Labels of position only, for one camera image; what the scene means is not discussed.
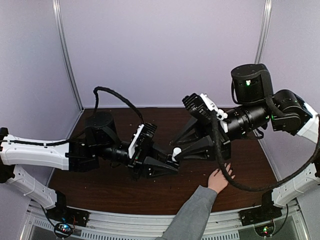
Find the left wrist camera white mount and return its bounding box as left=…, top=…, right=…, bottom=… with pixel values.
left=128, top=122, right=157, bottom=159

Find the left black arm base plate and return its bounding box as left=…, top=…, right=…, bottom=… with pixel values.
left=46, top=207, right=90, bottom=227

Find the round controller board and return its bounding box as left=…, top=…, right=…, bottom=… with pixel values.
left=53, top=222, right=73, bottom=238
left=255, top=225, right=275, bottom=237

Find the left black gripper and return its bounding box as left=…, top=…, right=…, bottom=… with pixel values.
left=95, top=139, right=182, bottom=183

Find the right aluminium corner post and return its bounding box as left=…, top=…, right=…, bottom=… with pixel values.
left=254, top=0, right=273, bottom=64

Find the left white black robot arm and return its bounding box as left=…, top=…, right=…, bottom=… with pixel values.
left=0, top=111, right=181, bottom=222

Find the aluminium front frame rail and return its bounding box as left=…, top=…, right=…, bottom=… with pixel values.
left=19, top=200, right=310, bottom=240

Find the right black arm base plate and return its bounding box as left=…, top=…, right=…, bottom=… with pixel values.
left=238, top=205, right=282, bottom=226

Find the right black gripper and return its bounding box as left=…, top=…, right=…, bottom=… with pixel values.
left=168, top=99, right=271, bottom=161

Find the left aluminium corner post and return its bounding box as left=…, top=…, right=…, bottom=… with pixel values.
left=52, top=0, right=84, bottom=112

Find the grey sleeved forearm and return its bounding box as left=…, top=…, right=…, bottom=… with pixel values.
left=156, top=185, right=218, bottom=240

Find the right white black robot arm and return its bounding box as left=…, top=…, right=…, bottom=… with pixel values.
left=171, top=63, right=320, bottom=162

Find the aluminium corner post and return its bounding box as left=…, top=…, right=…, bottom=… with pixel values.
left=52, top=0, right=84, bottom=112
left=254, top=0, right=273, bottom=64

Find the left round controller board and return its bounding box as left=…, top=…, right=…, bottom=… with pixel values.
left=53, top=222, right=73, bottom=238

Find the white cap with black brush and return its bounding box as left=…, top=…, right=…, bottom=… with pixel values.
left=171, top=147, right=182, bottom=162

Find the person's bare hand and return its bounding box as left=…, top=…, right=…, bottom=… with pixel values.
left=207, top=168, right=229, bottom=194

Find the right black camera cable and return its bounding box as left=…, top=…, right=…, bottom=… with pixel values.
left=211, top=82, right=320, bottom=193

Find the right round controller board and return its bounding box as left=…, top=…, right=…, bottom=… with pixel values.
left=255, top=225, right=275, bottom=237

